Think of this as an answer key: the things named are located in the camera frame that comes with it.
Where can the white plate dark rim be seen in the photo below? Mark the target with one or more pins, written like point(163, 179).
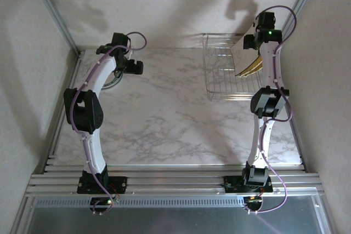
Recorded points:
point(113, 82)

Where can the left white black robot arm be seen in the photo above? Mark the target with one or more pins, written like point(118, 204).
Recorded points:
point(83, 113)

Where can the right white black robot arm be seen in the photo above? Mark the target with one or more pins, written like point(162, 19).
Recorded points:
point(270, 102)

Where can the circuit board with LED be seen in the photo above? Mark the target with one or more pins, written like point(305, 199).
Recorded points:
point(253, 200)
point(102, 202)

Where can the grey vented metal panel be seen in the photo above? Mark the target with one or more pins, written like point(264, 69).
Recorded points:
point(175, 217)

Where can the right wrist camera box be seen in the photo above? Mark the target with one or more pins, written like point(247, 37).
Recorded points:
point(256, 23)

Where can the aluminium frame post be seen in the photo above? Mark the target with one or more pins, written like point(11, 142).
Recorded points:
point(56, 14)
point(296, 12)

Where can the aluminium side rail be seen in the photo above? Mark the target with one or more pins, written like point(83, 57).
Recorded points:
point(74, 67)
point(297, 141)

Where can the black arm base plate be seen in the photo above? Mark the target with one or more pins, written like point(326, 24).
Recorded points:
point(231, 184)
point(120, 183)

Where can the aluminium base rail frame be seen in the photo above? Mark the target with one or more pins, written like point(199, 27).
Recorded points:
point(175, 180)

